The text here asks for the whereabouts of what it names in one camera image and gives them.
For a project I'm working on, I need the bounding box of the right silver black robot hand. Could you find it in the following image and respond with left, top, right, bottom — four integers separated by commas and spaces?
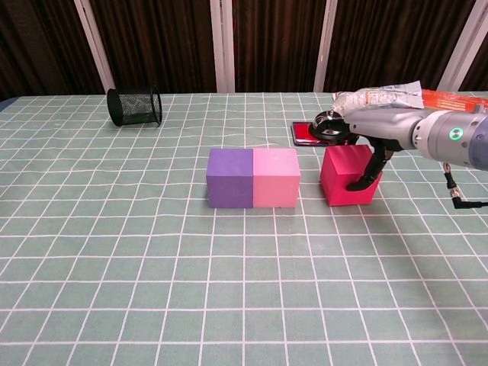
314, 108, 424, 191

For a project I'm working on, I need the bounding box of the magenta foam cube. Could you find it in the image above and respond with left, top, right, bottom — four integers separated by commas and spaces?
319, 144, 384, 207

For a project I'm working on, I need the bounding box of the purple foam cube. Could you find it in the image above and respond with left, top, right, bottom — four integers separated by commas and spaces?
205, 148, 255, 209

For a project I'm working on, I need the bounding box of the white snack bag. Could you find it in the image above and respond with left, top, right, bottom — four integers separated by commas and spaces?
330, 79, 425, 115

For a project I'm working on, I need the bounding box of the silver call bell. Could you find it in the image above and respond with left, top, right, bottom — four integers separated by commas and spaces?
310, 108, 347, 138

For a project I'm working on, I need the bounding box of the orange cardboard box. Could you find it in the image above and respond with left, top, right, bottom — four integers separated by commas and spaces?
419, 89, 488, 115

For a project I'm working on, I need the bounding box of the red flat case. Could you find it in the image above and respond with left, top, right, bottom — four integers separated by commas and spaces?
291, 120, 354, 148

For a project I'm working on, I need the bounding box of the light pink foam cube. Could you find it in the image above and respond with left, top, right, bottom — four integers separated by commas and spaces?
252, 147, 301, 209

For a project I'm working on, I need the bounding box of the green checked tablecloth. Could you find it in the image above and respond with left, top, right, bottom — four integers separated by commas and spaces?
0, 91, 488, 366

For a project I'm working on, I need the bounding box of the black mesh pen holder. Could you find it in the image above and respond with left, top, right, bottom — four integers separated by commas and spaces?
106, 84, 164, 127

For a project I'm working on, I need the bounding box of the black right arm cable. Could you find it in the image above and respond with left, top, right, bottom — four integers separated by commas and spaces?
441, 162, 488, 210

